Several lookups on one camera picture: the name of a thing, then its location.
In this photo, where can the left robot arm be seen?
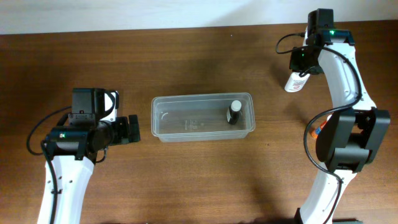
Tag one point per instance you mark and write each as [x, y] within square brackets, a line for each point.
[69, 165]

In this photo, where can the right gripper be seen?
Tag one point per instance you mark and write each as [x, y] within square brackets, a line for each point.
[300, 64]

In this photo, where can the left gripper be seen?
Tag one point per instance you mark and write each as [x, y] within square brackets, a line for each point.
[134, 127]

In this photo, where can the white spray bottle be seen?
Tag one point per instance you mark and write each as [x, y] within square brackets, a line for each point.
[296, 82]

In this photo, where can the dark bottle white cap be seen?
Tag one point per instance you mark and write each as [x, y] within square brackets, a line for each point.
[233, 112]

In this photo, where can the clear plastic container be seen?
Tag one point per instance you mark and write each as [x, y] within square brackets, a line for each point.
[201, 117]

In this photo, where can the orange tube white cap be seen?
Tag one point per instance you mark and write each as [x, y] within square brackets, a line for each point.
[319, 128]

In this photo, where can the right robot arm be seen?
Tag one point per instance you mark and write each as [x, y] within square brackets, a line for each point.
[352, 136]

